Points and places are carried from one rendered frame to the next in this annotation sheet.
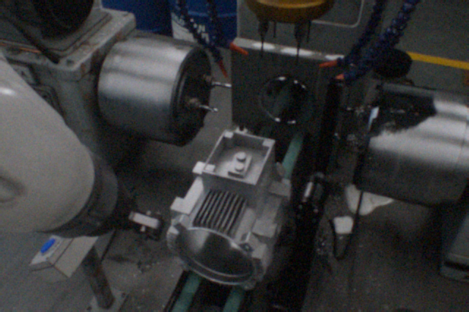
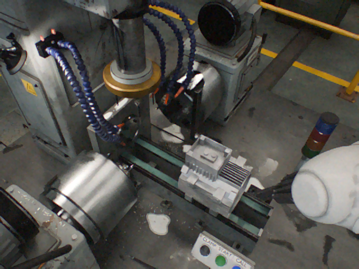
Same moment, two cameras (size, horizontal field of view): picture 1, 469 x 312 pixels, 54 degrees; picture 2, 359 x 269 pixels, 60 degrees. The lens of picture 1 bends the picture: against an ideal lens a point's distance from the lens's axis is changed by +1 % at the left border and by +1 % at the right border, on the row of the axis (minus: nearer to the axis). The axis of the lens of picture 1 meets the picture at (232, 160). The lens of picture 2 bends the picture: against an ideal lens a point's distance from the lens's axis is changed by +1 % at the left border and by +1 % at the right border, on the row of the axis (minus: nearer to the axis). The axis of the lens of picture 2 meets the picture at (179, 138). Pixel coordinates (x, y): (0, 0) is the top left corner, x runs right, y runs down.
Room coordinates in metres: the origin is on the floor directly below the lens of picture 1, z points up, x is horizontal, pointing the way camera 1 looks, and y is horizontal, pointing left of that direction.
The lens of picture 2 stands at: (0.58, 0.61, 1.94)
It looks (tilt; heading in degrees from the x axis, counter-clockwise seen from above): 50 degrees down; 280
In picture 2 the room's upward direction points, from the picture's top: 3 degrees clockwise
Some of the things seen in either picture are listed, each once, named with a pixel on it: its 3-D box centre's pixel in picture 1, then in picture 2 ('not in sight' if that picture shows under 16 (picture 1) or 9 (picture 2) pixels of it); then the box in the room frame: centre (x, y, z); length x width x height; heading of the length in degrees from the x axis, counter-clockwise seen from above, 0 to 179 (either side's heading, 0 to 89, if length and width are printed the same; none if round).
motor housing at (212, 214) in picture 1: (232, 217); (215, 179); (0.56, 0.00, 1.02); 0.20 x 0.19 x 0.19; 159
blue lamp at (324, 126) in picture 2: not in sight; (326, 123); (0.23, -0.19, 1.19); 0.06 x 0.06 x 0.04
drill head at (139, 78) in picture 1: (141, 87); (78, 207); (0.97, 0.23, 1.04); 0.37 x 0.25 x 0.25; 69
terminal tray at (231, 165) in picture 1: (239, 169); (208, 158); (0.60, -0.01, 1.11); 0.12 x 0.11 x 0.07; 159
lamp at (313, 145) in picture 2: not in sight; (316, 140); (0.23, -0.19, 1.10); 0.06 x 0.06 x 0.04
